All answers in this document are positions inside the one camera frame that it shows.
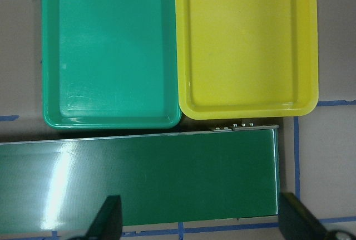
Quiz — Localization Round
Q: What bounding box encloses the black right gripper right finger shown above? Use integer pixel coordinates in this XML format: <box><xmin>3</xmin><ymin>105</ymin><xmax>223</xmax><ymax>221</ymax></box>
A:
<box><xmin>278</xmin><ymin>192</ymin><xmax>355</xmax><ymax>240</ymax></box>

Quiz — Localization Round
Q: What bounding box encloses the yellow plastic tray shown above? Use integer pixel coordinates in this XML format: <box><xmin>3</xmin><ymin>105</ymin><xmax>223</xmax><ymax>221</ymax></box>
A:
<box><xmin>175</xmin><ymin>0</ymin><xmax>319</xmax><ymax>120</ymax></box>

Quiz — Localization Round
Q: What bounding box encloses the green conveyor belt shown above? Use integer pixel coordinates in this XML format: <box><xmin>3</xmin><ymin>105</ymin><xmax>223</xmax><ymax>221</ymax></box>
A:
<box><xmin>1</xmin><ymin>126</ymin><xmax>279</xmax><ymax>234</ymax></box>

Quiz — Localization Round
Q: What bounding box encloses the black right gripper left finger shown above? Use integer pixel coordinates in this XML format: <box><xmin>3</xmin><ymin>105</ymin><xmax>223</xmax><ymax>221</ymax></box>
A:
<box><xmin>70</xmin><ymin>195</ymin><xmax>123</xmax><ymax>240</ymax></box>

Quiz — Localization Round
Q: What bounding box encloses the green plastic tray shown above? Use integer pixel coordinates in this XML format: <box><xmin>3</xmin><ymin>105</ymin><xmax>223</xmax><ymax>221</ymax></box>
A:
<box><xmin>41</xmin><ymin>0</ymin><xmax>181</xmax><ymax>129</ymax></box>

